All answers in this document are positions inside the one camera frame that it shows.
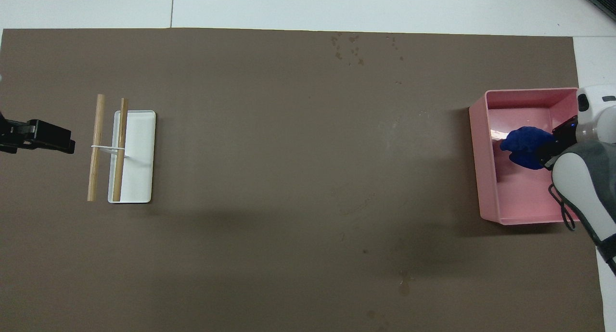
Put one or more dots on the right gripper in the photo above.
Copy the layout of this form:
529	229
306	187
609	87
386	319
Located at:
566	131

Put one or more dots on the blue towel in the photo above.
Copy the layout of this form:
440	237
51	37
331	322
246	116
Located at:
525	146

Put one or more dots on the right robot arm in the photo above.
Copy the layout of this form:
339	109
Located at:
584	187

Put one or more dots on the pink plastic bin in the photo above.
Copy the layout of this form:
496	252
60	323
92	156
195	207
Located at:
517	197

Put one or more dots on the white rectangular tray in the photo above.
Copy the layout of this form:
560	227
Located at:
139	159

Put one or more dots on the wooden rod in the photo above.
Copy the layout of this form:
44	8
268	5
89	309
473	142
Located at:
96	130
121	130

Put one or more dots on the thin white bar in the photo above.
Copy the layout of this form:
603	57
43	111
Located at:
108	148

